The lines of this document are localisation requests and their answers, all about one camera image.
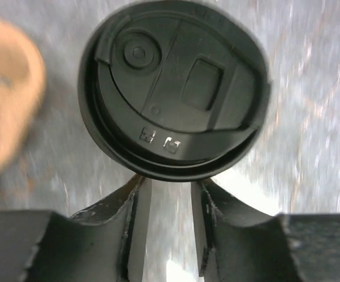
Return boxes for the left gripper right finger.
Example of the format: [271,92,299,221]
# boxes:
[191,179,340,281]

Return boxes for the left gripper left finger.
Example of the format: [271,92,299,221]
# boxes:
[0,175,152,281]

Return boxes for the black plastic cup lid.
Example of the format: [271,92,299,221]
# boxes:
[78,1,271,182]

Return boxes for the cardboard cup carrier tray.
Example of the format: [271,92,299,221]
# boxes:
[0,18,46,173]

